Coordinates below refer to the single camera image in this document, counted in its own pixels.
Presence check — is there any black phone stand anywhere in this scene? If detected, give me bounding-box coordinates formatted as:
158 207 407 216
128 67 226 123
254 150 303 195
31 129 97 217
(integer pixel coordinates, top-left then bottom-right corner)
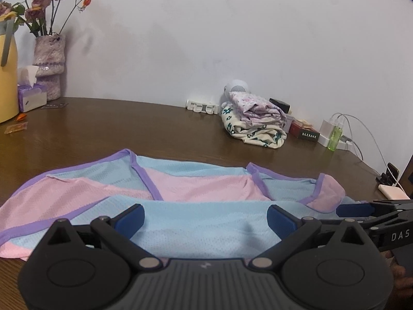
376 173 396 188

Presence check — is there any small black box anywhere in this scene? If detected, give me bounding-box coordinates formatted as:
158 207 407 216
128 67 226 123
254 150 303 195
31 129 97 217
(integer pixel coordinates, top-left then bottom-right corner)
268 98 291 113

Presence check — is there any white power bank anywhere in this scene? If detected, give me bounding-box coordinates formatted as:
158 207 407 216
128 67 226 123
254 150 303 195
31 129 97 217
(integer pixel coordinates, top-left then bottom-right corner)
377 184 410 201

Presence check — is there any smartphone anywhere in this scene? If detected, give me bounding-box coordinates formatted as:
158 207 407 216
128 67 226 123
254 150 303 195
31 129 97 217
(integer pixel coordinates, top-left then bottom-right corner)
385 162 401 186

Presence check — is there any pink floral folded cloth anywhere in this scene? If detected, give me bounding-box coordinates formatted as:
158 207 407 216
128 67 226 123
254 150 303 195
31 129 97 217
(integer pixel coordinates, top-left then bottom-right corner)
228 92 288 128

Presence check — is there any white round speaker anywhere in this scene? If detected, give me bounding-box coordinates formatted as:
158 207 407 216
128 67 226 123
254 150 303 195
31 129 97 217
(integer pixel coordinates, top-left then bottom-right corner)
224 79 250 99

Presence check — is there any pink blue mesh tank top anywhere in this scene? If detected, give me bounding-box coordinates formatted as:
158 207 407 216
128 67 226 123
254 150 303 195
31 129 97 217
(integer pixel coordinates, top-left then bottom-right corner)
0 149 360 260

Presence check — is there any dark red box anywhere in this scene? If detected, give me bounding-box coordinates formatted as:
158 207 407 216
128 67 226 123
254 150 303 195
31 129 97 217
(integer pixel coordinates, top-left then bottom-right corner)
288 120 321 142

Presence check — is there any white charging cable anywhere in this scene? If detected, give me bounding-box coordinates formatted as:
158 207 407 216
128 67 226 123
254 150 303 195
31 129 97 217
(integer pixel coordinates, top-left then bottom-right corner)
334 113 407 194

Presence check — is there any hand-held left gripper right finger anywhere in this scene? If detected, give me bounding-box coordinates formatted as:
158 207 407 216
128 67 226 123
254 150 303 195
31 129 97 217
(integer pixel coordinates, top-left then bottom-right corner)
248 204 378 270

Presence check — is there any cream green floral folded cloth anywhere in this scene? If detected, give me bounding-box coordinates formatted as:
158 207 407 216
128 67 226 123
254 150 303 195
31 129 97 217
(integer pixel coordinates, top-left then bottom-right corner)
221 102 288 149

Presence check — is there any person's right hand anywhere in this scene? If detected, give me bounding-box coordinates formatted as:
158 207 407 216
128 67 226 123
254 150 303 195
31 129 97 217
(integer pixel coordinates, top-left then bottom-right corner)
384 250 408 280

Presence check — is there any green spray bottle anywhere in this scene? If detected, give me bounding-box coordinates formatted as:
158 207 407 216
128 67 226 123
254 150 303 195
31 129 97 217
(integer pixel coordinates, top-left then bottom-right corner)
327 121 344 152

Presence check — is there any purple tissue box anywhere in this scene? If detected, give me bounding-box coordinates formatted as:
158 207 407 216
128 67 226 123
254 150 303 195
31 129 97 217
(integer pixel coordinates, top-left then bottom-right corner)
18 65 48 113

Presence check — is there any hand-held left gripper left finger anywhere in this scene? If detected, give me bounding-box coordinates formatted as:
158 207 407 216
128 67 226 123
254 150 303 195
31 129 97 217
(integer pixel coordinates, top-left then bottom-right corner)
39 203 163 270

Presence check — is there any white charger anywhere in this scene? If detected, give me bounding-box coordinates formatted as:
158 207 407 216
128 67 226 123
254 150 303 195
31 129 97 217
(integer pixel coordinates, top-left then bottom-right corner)
319 114 343 139

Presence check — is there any yellow thermos jug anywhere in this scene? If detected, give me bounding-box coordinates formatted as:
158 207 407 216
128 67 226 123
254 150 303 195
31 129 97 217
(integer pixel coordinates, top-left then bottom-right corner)
0 11 20 124

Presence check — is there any purple knitted vase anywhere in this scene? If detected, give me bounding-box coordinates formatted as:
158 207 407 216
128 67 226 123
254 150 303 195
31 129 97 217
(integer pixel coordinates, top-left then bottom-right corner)
32 34 67 100

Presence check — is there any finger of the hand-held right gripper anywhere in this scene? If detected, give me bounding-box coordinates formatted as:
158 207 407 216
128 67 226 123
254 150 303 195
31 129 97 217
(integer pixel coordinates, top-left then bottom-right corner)
336 199 413 218
361 212 405 234

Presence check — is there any white power strip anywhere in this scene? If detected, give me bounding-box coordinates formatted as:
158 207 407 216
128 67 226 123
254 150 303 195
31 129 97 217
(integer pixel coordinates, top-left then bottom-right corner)
318 134 354 152

